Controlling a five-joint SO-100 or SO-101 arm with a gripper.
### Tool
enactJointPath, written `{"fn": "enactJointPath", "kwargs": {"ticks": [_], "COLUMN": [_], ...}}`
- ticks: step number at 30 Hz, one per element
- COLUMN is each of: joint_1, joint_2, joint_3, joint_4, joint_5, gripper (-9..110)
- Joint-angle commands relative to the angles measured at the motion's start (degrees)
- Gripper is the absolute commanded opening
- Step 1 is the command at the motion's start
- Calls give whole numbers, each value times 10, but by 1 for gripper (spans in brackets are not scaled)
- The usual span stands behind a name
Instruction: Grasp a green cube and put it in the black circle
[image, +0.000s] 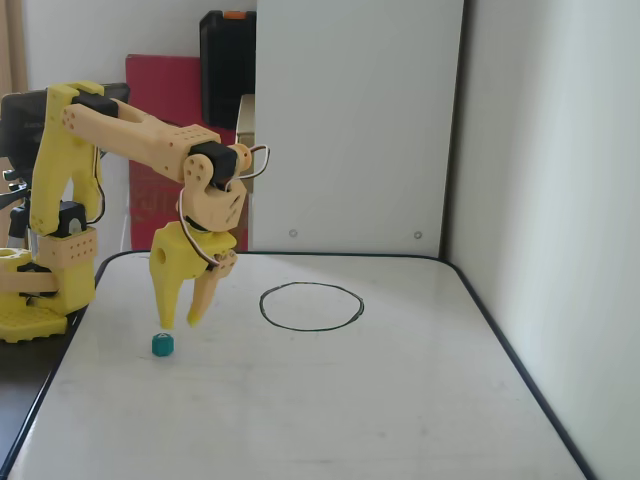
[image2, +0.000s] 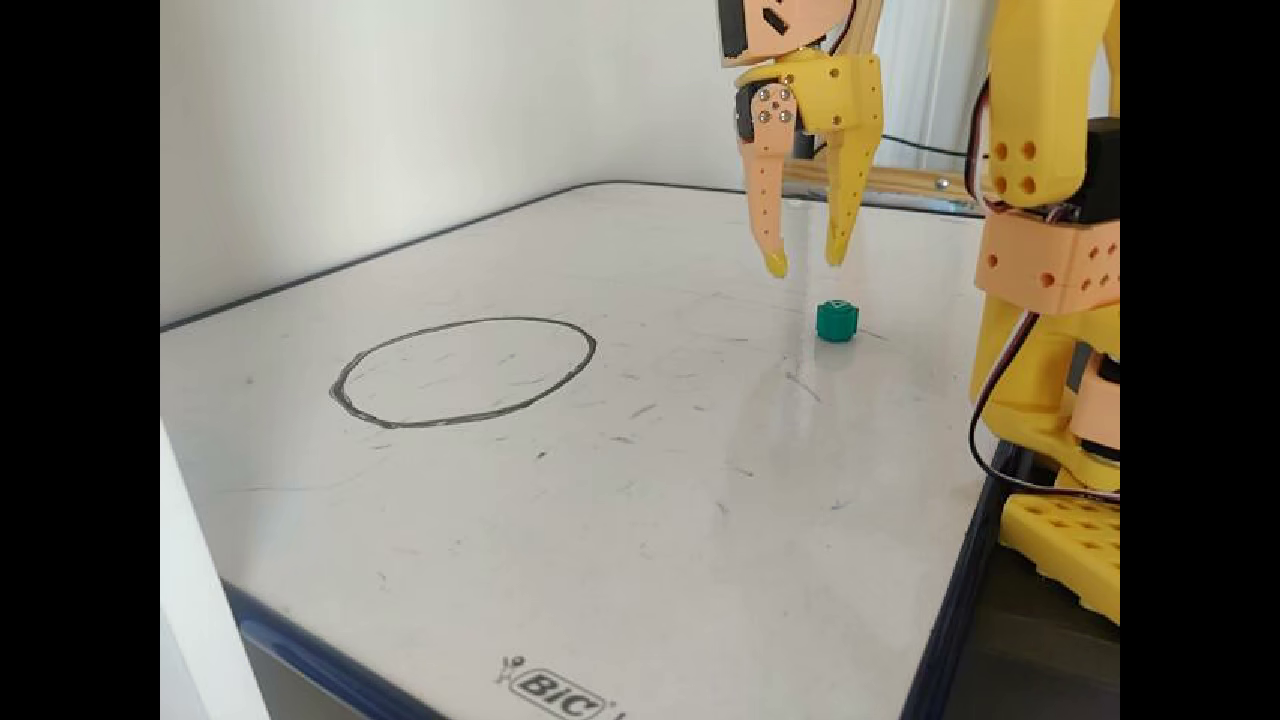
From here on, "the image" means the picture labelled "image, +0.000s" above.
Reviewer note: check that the white upright panel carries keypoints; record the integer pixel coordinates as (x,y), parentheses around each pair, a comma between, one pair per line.
(355,125)

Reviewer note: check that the black monitor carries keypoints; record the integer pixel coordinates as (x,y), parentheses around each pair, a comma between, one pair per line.
(20,120)

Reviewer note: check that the small green cube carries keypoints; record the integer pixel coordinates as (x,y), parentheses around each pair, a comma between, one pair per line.
(163,346)

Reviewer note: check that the beige cardboard box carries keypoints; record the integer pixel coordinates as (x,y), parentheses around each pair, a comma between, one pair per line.
(247,120)

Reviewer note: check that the yellow fixed gripper finger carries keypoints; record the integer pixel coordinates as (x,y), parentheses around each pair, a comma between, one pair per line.
(166,300)

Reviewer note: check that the black plastic case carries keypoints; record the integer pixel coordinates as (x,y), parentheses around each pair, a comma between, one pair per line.
(227,70)

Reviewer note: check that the black camera tripod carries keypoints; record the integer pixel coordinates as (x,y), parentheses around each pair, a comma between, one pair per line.
(14,220)

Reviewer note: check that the black drawn circle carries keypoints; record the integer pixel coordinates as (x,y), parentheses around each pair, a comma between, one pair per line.
(262,312)

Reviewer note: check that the yellow and orange robot arm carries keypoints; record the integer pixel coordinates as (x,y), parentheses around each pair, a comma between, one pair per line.
(150,140)

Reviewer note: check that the beige curtain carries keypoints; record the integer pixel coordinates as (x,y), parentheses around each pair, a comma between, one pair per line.
(12,45)

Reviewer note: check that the orange moving gripper finger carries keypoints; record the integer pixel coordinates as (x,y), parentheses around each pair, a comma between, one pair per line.
(205,295)

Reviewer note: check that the red flat board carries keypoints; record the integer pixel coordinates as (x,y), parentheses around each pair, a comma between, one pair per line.
(160,85)

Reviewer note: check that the white BIC whiteboard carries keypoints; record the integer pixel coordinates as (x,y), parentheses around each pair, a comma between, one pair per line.
(310,390)

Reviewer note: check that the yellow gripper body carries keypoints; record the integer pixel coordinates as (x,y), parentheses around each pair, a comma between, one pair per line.
(176,256)

